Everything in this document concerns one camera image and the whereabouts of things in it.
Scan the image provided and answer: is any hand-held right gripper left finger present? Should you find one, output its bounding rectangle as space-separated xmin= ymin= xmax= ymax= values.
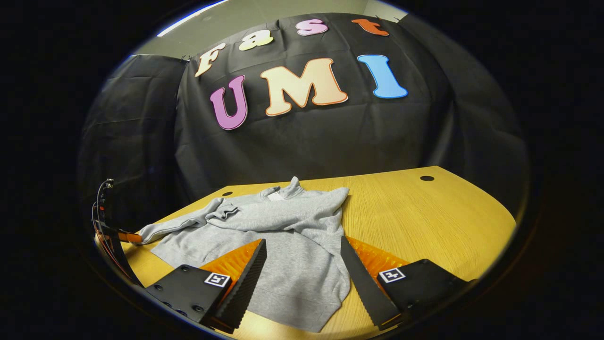
xmin=144 ymin=238 xmax=268 ymax=335

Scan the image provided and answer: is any thin gripper cable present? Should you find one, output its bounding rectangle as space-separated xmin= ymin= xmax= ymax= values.
xmin=91 ymin=178 xmax=116 ymax=265

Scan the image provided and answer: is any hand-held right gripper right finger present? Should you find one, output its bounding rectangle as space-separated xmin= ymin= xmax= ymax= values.
xmin=340 ymin=235 xmax=477 ymax=331

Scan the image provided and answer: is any grey sweatshirt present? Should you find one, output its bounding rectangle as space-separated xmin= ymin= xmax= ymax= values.
xmin=136 ymin=177 xmax=352 ymax=333

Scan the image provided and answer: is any black backdrop cloth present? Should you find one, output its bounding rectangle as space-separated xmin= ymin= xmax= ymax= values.
xmin=78 ymin=13 xmax=529 ymax=232

